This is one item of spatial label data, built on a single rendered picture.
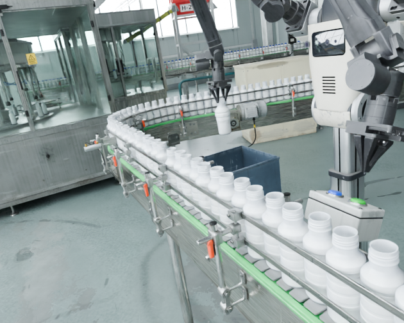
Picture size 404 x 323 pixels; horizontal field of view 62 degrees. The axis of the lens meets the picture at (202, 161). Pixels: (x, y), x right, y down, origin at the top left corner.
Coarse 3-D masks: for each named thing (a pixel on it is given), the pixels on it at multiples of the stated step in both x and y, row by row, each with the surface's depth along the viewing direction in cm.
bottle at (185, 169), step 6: (180, 156) 103; (186, 156) 105; (186, 162) 102; (180, 168) 104; (186, 168) 102; (186, 174) 102; (180, 180) 105; (186, 186) 103; (186, 192) 104; (192, 198) 104; (186, 204) 106
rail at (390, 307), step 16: (176, 192) 110; (208, 192) 87; (224, 224) 83; (256, 224) 69; (288, 240) 61; (304, 256) 57; (288, 272) 63; (336, 272) 51; (336, 304) 54; (384, 304) 44; (352, 320) 51
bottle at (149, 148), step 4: (148, 140) 132; (148, 144) 132; (148, 148) 133; (152, 148) 133; (144, 152) 134; (148, 152) 132; (148, 160) 134; (148, 164) 135; (152, 164) 134; (148, 168) 136; (152, 168) 134; (152, 176) 136
